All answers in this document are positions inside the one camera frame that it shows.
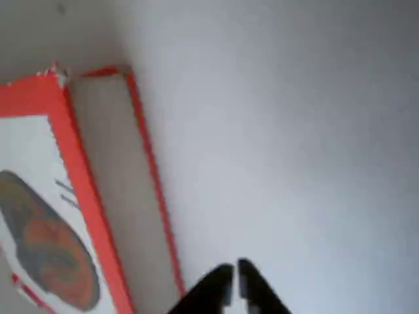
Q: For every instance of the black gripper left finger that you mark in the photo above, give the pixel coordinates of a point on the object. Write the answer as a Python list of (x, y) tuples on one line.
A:
[(216, 288)]

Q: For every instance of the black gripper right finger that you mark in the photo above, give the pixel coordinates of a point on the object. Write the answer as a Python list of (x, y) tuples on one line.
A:
[(258, 294)]

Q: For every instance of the red anatomy textbook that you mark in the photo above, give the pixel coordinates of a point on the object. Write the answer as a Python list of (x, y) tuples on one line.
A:
[(82, 196)]

